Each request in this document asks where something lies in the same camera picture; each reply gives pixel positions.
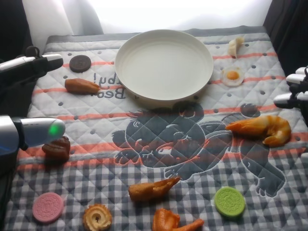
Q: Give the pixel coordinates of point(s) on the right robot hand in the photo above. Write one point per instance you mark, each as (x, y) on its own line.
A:
(284, 99)

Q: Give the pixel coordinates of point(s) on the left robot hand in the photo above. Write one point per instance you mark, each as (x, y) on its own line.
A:
(36, 132)

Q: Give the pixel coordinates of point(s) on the brown meat piece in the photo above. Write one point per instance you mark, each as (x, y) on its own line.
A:
(57, 150)

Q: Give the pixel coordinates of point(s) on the large orange shrimp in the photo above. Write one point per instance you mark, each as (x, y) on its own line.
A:
(262, 126)

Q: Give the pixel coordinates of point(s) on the white round plate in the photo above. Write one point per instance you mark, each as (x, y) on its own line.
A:
(163, 65)

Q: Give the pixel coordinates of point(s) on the toy fried egg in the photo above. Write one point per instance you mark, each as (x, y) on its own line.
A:
(232, 75)

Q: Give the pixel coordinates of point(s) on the brown toy sausage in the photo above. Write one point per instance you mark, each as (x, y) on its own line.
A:
(80, 86)

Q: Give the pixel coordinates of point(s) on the grey quilt with bear print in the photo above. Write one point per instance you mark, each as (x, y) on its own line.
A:
(101, 144)

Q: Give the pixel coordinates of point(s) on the white toy dumpling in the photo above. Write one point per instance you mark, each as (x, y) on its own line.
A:
(236, 45)

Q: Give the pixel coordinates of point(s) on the dark curtain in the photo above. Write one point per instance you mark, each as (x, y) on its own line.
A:
(12, 26)
(288, 24)

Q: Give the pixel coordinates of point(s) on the pink toy sandwich cookie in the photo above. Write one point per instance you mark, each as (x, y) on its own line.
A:
(47, 208)

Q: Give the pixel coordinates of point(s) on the dark brown toy sandwich cookie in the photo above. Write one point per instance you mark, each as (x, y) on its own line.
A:
(80, 63)

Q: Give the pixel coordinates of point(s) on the yellow toy butter cookie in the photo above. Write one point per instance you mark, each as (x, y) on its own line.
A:
(92, 217)

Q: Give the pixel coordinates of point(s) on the green toy sandwich cookie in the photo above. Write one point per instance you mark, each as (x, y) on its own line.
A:
(229, 203)

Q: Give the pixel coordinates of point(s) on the white sheer curtain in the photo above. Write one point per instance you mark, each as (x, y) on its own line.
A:
(72, 16)

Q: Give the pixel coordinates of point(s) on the golden toy fried shrimp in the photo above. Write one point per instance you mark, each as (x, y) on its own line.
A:
(146, 191)

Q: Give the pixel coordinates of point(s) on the orange toy chicken piece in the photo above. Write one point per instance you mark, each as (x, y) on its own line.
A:
(166, 220)

